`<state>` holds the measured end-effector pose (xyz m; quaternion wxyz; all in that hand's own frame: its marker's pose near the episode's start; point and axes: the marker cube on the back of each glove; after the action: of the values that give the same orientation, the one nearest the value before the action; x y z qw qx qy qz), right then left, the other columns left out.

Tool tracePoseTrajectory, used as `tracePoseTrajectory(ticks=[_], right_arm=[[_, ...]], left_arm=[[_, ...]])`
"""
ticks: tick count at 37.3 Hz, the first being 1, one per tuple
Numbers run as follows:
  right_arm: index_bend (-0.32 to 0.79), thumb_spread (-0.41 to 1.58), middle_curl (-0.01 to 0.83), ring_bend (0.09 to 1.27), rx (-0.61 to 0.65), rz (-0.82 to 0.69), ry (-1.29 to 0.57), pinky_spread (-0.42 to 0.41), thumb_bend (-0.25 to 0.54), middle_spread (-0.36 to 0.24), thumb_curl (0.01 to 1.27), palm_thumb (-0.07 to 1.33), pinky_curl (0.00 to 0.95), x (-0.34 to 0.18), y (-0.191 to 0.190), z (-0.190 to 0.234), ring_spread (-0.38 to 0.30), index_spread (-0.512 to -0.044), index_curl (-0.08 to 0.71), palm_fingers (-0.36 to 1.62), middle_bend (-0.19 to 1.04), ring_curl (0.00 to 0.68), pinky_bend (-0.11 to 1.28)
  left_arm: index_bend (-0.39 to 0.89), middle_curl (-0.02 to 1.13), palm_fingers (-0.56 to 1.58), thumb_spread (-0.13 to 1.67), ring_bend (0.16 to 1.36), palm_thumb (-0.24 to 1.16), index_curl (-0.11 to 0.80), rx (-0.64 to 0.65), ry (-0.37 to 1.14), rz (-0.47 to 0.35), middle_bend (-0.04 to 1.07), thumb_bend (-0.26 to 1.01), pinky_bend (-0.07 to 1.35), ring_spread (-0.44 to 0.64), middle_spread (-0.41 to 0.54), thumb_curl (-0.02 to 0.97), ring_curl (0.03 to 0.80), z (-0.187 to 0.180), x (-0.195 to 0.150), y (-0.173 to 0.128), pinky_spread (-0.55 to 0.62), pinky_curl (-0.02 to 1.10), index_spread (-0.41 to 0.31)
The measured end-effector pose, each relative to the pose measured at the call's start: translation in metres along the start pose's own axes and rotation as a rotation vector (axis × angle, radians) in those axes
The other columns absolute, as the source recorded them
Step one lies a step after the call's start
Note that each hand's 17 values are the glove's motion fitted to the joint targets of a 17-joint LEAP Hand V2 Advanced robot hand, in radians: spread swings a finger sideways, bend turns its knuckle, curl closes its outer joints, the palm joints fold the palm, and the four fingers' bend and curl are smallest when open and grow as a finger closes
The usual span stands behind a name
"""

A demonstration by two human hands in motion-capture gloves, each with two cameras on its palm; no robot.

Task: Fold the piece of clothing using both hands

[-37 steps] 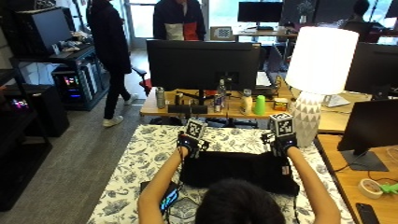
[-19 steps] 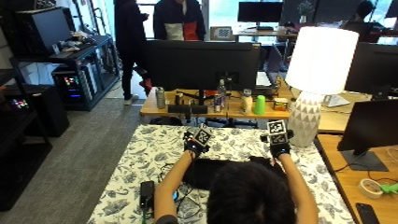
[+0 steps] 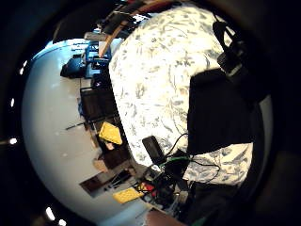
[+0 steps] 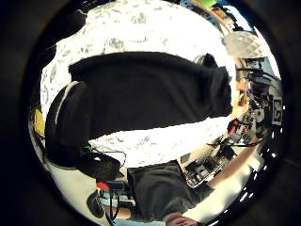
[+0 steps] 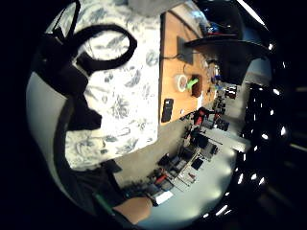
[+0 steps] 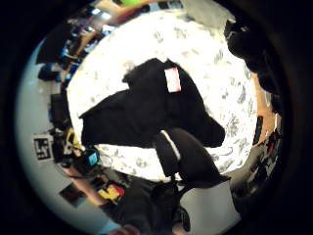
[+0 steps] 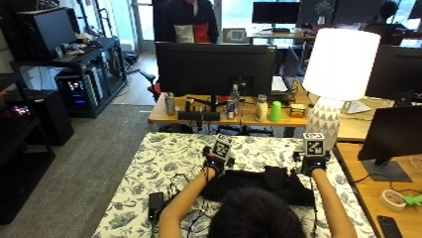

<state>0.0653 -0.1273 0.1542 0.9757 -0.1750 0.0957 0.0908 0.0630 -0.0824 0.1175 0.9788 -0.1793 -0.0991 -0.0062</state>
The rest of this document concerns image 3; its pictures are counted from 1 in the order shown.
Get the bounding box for black cloth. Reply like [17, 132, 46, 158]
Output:
[186, 68, 256, 156]

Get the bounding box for white blue floral tablecloth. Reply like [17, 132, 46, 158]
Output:
[108, 5, 255, 186]

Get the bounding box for black flat handheld device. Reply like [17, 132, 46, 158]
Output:
[141, 135, 166, 167]

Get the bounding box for black electronics box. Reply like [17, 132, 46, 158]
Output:
[164, 150, 191, 182]

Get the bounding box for curved wooden strip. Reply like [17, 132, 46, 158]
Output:
[99, 1, 177, 59]

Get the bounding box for blue crate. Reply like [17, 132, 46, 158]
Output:
[84, 41, 112, 79]

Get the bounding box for grey cylinder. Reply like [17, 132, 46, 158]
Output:
[84, 31, 109, 42]

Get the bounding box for yellow box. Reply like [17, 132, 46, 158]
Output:
[112, 186, 145, 204]
[98, 121, 124, 146]

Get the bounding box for small red object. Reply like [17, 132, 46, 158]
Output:
[143, 183, 156, 194]

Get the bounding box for black bag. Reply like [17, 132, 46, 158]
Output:
[59, 56, 87, 79]

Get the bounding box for brown cardboard box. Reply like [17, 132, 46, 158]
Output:
[92, 158, 109, 173]

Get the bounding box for thin black cable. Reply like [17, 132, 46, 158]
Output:
[165, 132, 222, 185]

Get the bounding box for green cable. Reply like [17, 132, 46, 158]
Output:
[158, 155, 191, 169]

